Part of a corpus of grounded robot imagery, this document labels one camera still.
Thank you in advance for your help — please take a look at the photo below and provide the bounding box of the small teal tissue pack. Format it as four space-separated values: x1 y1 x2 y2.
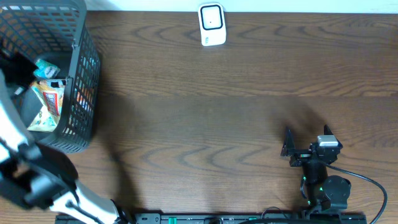
33 59 60 79

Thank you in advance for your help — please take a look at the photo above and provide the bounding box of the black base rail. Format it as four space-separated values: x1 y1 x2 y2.
55 212 368 224

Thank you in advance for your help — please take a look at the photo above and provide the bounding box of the dark grey plastic basket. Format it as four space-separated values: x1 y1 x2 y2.
1 0 101 153

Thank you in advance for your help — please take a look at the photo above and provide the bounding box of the yellow snack bag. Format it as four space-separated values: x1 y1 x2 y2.
27 79 67 132

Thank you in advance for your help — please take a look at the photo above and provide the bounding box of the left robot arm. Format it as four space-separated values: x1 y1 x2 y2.
1 51 136 223

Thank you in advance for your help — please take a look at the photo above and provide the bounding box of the white barcode scanner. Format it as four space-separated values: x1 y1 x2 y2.
198 2 226 47

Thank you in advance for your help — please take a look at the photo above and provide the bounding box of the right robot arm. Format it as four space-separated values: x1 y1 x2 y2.
280 125 351 213

